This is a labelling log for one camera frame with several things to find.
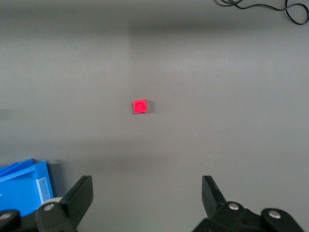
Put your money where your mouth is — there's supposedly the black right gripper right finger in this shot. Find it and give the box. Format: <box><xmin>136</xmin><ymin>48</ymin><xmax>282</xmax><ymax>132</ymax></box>
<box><xmin>192</xmin><ymin>175</ymin><xmax>305</xmax><ymax>232</ymax></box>

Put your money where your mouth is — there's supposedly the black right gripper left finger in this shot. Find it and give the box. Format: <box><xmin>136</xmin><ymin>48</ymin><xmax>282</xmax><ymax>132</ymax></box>
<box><xmin>0</xmin><ymin>175</ymin><xmax>94</xmax><ymax>232</ymax></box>

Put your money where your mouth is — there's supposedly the small red cube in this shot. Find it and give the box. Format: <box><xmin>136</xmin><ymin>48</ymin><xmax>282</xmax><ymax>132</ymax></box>
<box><xmin>133</xmin><ymin>99</ymin><xmax>148</xmax><ymax>115</ymax></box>

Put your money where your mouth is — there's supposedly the blue plastic storage bin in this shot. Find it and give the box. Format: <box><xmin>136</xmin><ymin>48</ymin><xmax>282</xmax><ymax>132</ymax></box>
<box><xmin>0</xmin><ymin>158</ymin><xmax>54</xmax><ymax>216</ymax></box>

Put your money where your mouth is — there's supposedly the loose thin black cable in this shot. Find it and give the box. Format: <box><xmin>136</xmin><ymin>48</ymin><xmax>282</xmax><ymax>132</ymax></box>
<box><xmin>214</xmin><ymin>0</ymin><xmax>309</xmax><ymax>25</ymax></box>

